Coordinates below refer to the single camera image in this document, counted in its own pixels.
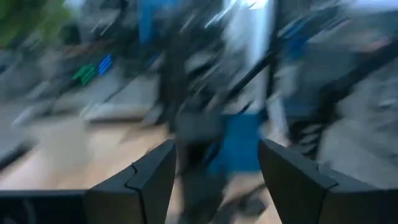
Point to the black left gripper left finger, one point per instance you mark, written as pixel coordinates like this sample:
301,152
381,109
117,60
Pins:
146,186

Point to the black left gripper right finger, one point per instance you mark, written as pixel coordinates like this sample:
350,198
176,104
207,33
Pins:
298,193

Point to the blue plastic bin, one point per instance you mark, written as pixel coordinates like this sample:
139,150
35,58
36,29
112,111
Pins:
239,143

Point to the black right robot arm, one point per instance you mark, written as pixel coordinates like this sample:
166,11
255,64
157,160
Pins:
199,124

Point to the computer tower green lights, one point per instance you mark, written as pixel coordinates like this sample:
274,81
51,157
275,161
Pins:
84,74

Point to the computer tower blue lights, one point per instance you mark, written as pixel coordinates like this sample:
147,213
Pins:
105,64

